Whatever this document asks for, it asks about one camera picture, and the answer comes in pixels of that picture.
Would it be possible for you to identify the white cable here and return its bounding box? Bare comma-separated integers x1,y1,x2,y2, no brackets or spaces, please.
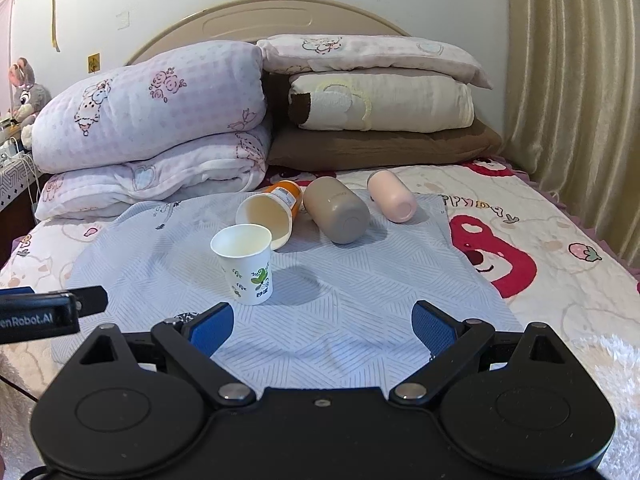
4,135,42,213

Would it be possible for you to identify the beige curtain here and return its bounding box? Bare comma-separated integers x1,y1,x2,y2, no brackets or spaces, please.
502,0,640,273

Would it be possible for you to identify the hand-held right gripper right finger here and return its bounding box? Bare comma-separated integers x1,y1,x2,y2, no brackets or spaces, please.
388,300,576,405

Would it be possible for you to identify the white fluffy blanket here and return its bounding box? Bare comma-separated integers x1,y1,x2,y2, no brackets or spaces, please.
570,334,640,466

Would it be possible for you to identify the yellow tape strip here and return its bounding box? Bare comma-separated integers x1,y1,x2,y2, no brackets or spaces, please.
47,0,61,54

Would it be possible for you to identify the bedside table with patterned cover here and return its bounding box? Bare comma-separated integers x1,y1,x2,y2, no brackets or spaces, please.
0,125,47,213

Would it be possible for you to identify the black cable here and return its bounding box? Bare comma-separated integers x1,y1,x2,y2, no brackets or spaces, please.
0,374,40,404

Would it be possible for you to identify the pink printed pillow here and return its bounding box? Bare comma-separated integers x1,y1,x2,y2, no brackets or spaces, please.
255,34,494,90

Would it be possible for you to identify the pink tumbler cup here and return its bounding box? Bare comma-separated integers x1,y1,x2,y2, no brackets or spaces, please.
366,170,416,224

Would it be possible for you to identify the orange paper cup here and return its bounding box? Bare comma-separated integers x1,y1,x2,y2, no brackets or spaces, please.
235,180,304,251

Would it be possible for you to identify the pink printed folded quilt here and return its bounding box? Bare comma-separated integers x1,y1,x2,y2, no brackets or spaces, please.
34,125,271,221
31,40,269,174

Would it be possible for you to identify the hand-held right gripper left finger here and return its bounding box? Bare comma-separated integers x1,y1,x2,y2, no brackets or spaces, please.
65,303,256,407

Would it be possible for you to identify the white leaf print paper cup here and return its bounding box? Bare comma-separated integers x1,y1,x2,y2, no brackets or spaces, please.
210,224,274,306

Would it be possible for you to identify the cream pillow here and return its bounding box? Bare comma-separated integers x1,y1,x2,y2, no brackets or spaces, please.
287,72,475,134

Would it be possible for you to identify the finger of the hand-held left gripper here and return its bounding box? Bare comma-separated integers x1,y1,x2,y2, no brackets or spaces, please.
67,286,108,317

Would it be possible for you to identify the beige bed headboard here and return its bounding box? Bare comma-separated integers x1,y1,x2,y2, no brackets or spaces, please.
124,0,406,66

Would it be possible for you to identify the taupe tumbler cup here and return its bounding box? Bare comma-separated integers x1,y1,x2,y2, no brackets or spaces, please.
303,176,371,245

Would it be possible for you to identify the light blue patterned cloth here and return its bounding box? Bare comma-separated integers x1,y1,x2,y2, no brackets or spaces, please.
52,192,524,392

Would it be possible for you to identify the brown pillow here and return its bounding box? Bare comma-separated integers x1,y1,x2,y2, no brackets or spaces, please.
264,119,504,171

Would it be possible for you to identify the grey plush rabbit toy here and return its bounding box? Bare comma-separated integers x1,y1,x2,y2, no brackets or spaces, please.
7,57,54,127

